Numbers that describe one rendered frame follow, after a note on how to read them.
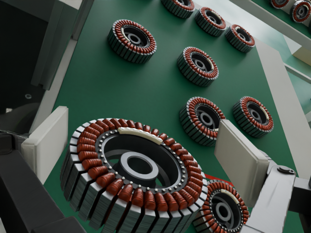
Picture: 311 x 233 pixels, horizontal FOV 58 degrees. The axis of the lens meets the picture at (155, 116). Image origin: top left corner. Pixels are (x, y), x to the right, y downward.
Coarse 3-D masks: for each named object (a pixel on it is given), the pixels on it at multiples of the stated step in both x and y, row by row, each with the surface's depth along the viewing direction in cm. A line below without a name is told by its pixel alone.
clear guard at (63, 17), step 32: (0, 0) 12; (32, 0) 13; (64, 0) 13; (0, 32) 13; (32, 32) 13; (64, 32) 14; (0, 64) 13; (32, 64) 13; (0, 96) 13; (32, 96) 14; (0, 128) 13; (32, 128) 14
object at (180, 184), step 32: (96, 128) 22; (128, 128) 24; (64, 160) 20; (96, 160) 19; (128, 160) 22; (160, 160) 25; (192, 160) 24; (64, 192) 19; (96, 192) 17; (128, 192) 17; (160, 192) 19; (192, 192) 20; (96, 224) 18; (128, 224) 17; (160, 224) 18
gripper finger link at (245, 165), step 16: (224, 128) 20; (224, 144) 20; (240, 144) 17; (224, 160) 20; (240, 160) 17; (256, 160) 15; (240, 176) 17; (256, 176) 15; (240, 192) 17; (256, 192) 15
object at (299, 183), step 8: (272, 160) 17; (296, 184) 14; (304, 184) 14; (296, 192) 14; (304, 192) 14; (296, 200) 14; (304, 200) 14; (288, 208) 14; (296, 208) 14; (304, 208) 14
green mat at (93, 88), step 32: (96, 0) 70; (128, 0) 78; (160, 0) 88; (96, 32) 63; (160, 32) 77; (192, 32) 87; (224, 32) 100; (96, 64) 57; (128, 64) 63; (160, 64) 69; (224, 64) 86; (256, 64) 98; (64, 96) 49; (96, 96) 52; (128, 96) 57; (160, 96) 62; (192, 96) 68; (224, 96) 75; (256, 96) 84; (160, 128) 56; (288, 160) 73; (192, 224) 47; (288, 224) 59
